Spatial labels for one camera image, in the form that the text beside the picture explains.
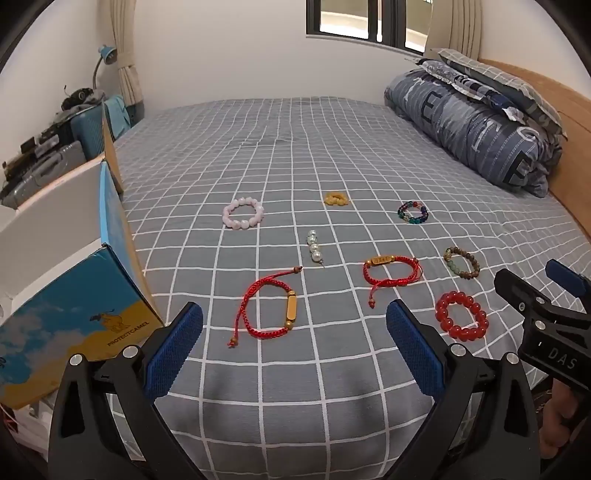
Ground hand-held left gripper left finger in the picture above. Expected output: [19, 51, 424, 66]
[48, 302, 218, 480]

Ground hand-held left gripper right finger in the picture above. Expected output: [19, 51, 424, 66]
[379, 299, 541, 480]

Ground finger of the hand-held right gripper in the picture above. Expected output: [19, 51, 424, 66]
[494, 268, 591, 330]
[545, 259, 591, 305]

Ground red bead bracelet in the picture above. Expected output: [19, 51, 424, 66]
[435, 291, 489, 341]

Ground brown wooden bead bracelet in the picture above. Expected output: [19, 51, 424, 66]
[443, 247, 481, 280]

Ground red cord bracelet gold plate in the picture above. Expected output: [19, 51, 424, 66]
[363, 255, 421, 309]

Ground printed cardboard box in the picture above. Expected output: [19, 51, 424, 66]
[0, 104, 164, 411]

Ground red cord bracelet wooden tube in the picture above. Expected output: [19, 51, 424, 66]
[226, 266, 303, 348]

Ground multicolour bead bracelet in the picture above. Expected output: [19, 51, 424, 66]
[397, 200, 429, 227]

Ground pink bead bracelet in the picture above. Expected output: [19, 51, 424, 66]
[222, 198, 265, 229]

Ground person's right hand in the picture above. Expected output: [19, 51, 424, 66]
[539, 382, 578, 459]

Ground wooden headboard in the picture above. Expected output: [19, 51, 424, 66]
[478, 58, 591, 264]

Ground folded blue-grey quilt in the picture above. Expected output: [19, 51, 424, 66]
[384, 69, 561, 199]

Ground grey checked pillow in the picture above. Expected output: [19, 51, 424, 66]
[436, 48, 566, 134]

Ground grey checked bed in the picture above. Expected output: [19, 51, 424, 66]
[111, 98, 591, 480]

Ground grey hard case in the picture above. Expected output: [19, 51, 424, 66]
[0, 141, 86, 208]

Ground blue suitcase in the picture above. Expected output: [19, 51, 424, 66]
[69, 105, 105, 162]

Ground dark patterned pillow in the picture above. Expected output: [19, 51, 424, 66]
[416, 58, 522, 121]

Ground blue cloth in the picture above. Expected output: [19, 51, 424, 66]
[104, 96, 134, 139]

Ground pile of black items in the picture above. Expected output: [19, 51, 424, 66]
[2, 122, 70, 176]

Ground pile of dark clothes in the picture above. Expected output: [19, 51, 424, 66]
[60, 85, 107, 112]

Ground beige curtain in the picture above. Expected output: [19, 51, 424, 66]
[422, 0, 483, 58]
[108, 0, 148, 118]

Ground blue desk lamp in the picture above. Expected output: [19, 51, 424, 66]
[92, 45, 118, 93]

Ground dark framed window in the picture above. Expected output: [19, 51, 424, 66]
[305, 0, 432, 52]

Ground white pearl bead string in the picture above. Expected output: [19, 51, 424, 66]
[305, 229, 327, 267]

